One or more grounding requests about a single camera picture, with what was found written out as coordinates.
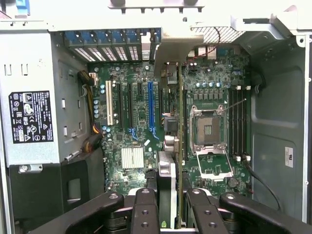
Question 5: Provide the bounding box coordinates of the yellow and black wire bundle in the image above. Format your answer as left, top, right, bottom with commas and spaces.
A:
77, 70, 104, 153

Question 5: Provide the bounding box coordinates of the metal socket cover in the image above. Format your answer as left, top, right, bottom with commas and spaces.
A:
196, 147, 234, 182

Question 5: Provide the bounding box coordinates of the CPU socket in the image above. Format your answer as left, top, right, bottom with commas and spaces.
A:
190, 104, 229, 156

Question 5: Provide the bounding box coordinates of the long black expansion slot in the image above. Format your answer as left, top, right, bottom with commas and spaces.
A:
117, 82, 124, 130
128, 82, 134, 129

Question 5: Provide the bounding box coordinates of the silver chipset heatsink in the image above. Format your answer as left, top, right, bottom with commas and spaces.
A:
121, 147, 144, 169

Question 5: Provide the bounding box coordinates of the black plastic fan shroud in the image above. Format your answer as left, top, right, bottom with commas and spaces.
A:
7, 136, 105, 234

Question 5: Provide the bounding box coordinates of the green motherboard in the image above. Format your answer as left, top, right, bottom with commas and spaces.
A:
87, 48, 252, 198

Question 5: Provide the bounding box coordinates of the metal power supply unit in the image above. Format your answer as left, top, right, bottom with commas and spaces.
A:
0, 31, 90, 169

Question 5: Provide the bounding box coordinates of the open black PC case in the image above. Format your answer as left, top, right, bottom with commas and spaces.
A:
0, 0, 312, 234

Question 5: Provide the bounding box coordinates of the black looped wire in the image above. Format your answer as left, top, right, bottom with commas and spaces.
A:
245, 160, 281, 212

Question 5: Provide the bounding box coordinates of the thin locking lever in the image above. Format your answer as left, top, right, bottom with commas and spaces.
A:
225, 98, 247, 110

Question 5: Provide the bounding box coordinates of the blue case latch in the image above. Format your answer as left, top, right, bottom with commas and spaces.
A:
15, 0, 31, 17

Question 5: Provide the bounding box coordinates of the blue expansion slot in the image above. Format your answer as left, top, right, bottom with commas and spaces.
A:
148, 81, 157, 131

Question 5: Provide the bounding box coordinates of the red and black fan wire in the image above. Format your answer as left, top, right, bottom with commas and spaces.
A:
185, 26, 221, 66

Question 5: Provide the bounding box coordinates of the white expansion slot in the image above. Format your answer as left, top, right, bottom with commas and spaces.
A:
105, 80, 115, 126

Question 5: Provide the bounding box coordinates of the black RAM slot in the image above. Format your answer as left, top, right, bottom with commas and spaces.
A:
239, 85, 245, 161
244, 85, 251, 162
234, 85, 239, 161
229, 85, 234, 161

